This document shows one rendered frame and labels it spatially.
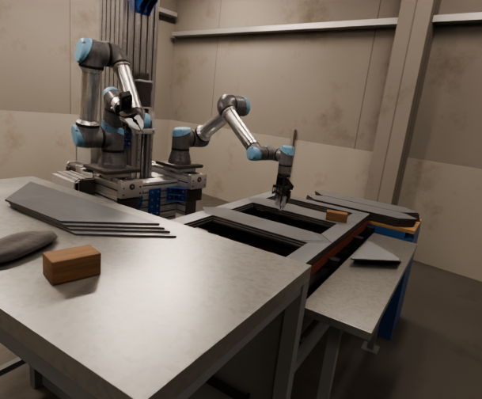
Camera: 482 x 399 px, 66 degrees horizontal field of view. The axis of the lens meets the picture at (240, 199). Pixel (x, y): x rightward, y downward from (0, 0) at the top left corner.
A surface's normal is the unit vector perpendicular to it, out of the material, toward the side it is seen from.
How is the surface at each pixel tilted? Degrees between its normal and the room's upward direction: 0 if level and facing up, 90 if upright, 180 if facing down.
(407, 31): 90
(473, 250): 90
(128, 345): 0
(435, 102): 90
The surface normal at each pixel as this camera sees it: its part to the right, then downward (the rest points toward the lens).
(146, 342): 0.11, -0.97
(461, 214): -0.64, 0.12
